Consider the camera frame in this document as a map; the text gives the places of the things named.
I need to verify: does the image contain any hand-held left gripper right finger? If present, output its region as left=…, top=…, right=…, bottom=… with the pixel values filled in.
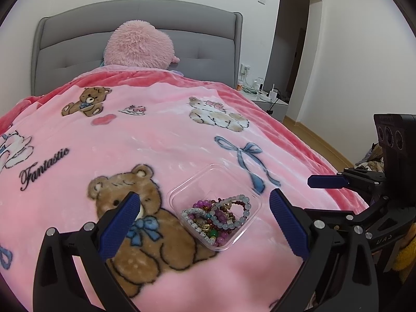
left=269, top=188, right=382, bottom=312

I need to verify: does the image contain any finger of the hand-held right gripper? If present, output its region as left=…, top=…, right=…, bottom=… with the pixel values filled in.
left=307, top=167, right=387, bottom=199
left=302, top=207, right=361, bottom=224

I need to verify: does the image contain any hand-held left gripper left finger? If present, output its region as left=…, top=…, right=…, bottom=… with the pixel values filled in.
left=32, top=192, right=142, bottom=312

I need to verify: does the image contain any light blue bead bracelet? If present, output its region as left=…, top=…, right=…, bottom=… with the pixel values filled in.
left=211, top=194, right=252, bottom=231

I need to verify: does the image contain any white speckled bead bracelet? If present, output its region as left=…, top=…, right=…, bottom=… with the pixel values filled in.
left=181, top=208, right=218, bottom=247

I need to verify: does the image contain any purple bead bracelet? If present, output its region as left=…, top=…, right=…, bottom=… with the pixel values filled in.
left=192, top=202, right=233, bottom=248

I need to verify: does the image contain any dark red bead bracelet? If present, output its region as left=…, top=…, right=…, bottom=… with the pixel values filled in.
left=200, top=201, right=243, bottom=235

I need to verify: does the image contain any clear plastic box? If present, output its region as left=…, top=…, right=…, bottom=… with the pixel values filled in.
left=166, top=163, right=263, bottom=251

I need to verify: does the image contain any mixed-colour cloth pile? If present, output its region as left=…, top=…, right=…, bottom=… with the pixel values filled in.
left=354, top=142, right=387, bottom=171

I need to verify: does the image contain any pink printed blanket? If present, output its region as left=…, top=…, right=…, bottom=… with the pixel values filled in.
left=0, top=63, right=371, bottom=312

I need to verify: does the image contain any white nightstand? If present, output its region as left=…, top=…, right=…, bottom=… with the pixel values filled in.
left=242, top=86, right=290, bottom=119

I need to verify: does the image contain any pink plush toy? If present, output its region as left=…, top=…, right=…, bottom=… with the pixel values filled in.
left=102, top=20, right=181, bottom=70

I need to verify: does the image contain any grey upholstered headboard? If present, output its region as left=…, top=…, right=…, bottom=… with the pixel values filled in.
left=31, top=0, right=244, bottom=96

